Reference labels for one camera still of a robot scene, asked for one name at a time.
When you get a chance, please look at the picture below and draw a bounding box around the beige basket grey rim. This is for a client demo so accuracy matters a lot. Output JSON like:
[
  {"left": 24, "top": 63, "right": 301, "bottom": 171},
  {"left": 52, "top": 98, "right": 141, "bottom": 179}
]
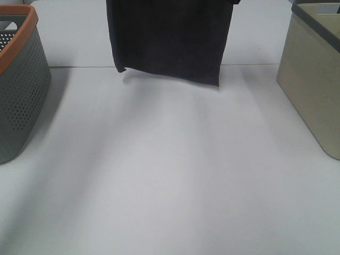
[{"left": 277, "top": 1, "right": 339, "bottom": 159}]

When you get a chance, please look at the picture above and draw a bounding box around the dark navy towel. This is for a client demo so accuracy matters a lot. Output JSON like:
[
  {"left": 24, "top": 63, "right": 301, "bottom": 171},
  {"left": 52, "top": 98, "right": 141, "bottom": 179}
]
[{"left": 106, "top": 0, "right": 237, "bottom": 86}]

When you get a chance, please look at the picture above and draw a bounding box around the grey perforated basket orange rim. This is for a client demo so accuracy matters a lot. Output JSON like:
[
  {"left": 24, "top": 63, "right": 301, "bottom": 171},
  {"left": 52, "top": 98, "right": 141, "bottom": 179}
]
[{"left": 1, "top": 4, "right": 51, "bottom": 163}]

